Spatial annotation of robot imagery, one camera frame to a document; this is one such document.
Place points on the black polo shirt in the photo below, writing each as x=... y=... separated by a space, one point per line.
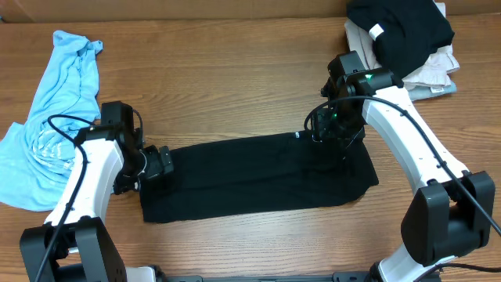
x=281 y=172

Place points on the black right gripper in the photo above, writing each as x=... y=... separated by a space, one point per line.
x=325 y=129

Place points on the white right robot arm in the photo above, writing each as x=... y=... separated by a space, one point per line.
x=451 y=212

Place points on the grey-blue folded garment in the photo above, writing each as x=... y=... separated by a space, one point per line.
x=425 y=92

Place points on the black folded garment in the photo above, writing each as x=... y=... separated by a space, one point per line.
x=404 y=32

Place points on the beige folded garment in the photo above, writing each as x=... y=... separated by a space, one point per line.
x=434 y=73

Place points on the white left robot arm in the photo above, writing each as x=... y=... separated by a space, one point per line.
x=73 y=243

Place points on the light blue t-shirt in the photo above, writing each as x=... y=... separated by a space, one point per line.
x=37 y=156

